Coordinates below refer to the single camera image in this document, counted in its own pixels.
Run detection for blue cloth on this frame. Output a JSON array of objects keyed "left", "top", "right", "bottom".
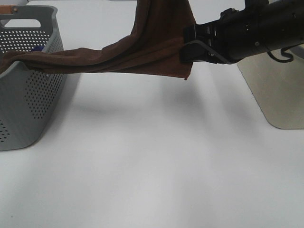
[{"left": 31, "top": 46, "right": 44, "bottom": 52}]

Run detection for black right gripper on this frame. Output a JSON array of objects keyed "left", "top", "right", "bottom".
[{"left": 179, "top": 8, "right": 266, "bottom": 65}]

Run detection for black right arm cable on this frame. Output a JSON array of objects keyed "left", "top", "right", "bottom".
[{"left": 267, "top": 46, "right": 294, "bottom": 63}]

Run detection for orange wooden basket handle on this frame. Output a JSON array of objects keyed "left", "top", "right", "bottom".
[{"left": 0, "top": 5, "right": 18, "bottom": 15}]

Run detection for brown towel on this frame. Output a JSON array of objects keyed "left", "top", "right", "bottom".
[{"left": 0, "top": 0, "right": 196, "bottom": 79}]

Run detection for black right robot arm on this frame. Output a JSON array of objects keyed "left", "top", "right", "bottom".
[{"left": 179, "top": 0, "right": 304, "bottom": 65}]

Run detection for beige plastic bin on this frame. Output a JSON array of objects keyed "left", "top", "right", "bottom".
[{"left": 237, "top": 45, "right": 304, "bottom": 129}]

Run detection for grey perforated plastic basket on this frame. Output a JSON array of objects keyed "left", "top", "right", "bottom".
[{"left": 0, "top": 6, "right": 67, "bottom": 151}]

